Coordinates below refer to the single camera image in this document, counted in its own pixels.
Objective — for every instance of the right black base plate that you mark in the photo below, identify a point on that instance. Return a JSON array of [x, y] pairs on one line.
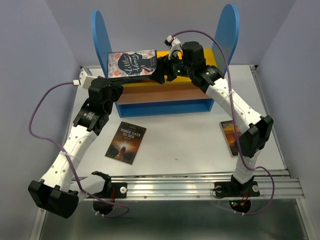
[[239, 194]]

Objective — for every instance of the brown Edmund Burke book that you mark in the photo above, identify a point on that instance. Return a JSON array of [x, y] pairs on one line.
[[230, 136]]

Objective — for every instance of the aluminium mounting rail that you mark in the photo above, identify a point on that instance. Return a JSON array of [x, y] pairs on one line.
[[203, 189]]

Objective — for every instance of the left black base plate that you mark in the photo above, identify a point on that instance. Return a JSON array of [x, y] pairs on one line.
[[113, 191]]

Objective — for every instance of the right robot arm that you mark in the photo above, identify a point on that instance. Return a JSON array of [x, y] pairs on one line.
[[255, 129]]

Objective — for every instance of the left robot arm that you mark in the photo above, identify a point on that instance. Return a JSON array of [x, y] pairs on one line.
[[60, 190]]

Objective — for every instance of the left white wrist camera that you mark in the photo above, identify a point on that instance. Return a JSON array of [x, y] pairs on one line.
[[85, 78]]

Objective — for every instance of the A Tale of Two Cities book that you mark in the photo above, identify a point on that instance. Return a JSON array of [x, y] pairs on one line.
[[129, 80]]

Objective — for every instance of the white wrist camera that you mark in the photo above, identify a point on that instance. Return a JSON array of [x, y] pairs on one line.
[[174, 46], [85, 78]]

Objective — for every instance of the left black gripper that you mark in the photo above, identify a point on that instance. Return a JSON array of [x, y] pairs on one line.
[[118, 87]]

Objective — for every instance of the Three Days to See book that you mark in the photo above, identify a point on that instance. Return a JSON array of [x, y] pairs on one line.
[[126, 142]]

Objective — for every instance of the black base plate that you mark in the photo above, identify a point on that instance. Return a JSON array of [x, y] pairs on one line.
[[239, 194], [113, 191]]

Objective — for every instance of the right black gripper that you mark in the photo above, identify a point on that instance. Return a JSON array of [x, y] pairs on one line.
[[162, 69]]

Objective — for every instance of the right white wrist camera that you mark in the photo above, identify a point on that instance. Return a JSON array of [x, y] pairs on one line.
[[174, 46]]

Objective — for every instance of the Little Women floral book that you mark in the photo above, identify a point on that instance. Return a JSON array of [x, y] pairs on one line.
[[131, 64]]

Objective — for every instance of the blue wooden bookshelf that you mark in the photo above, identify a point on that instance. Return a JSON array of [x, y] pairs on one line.
[[177, 96]]

